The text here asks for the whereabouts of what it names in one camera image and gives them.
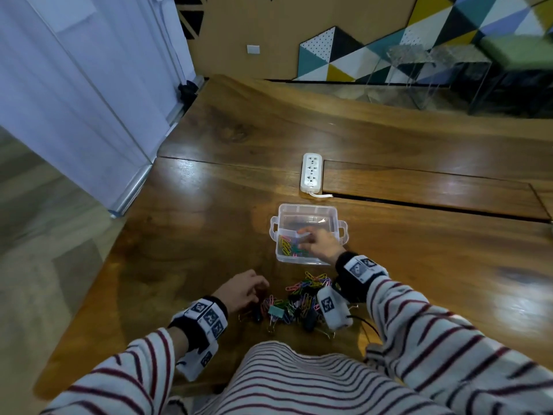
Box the clear plastic storage box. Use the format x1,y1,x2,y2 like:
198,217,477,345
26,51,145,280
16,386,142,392
269,203,349,267

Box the pile of colourful paper clips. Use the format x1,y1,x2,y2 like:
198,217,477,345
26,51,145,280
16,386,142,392
259,271,346,329

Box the black binder clip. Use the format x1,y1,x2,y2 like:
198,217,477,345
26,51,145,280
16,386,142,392
238,298,265,324
302,314,335,340

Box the person's left forearm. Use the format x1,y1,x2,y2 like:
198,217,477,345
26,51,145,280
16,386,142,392
41,327,191,415

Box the colourful geometric wall panel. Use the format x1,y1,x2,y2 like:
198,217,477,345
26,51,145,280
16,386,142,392
292,0,553,84

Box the left wrist camera band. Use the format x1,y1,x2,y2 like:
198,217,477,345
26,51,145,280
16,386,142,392
168,295,229,382

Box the person's right hand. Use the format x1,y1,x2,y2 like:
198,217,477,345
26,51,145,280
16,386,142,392
297,226,347,266

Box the green cushioned seat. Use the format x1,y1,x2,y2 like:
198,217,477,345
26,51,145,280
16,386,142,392
478,33,553,73

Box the person's left hand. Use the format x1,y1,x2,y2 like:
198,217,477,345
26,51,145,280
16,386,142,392
211,269,270,315

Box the teal binder clip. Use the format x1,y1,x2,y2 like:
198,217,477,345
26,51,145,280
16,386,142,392
267,304,286,334

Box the thin black cable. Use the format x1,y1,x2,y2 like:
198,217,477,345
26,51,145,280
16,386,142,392
348,315,382,339

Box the white power strip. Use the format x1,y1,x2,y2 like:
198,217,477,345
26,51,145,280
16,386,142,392
300,153,324,195

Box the right wrist camera band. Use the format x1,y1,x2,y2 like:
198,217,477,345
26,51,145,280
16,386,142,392
317,252,390,331

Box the wrist camera band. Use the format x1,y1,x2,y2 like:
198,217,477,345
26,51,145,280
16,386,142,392
317,252,390,331
168,295,229,382

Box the person's right forearm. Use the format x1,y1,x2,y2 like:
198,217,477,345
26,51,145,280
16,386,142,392
366,276,553,415

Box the colourful paper clips inside box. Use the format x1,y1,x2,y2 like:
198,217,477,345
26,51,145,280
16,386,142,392
278,234,311,258

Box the person's striped shirt torso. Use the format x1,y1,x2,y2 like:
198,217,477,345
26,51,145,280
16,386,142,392
190,340,456,415

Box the clear acrylic side table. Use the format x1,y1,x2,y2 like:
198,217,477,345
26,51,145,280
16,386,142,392
365,44,493,111

